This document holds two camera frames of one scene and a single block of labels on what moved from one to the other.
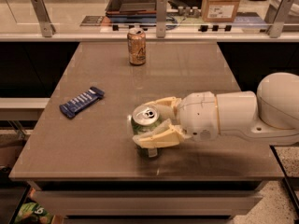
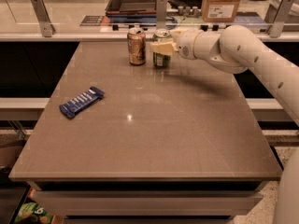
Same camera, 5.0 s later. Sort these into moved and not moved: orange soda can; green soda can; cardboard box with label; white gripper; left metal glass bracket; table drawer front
Moved: white gripper; green soda can
Not moved: left metal glass bracket; table drawer front; orange soda can; cardboard box with label
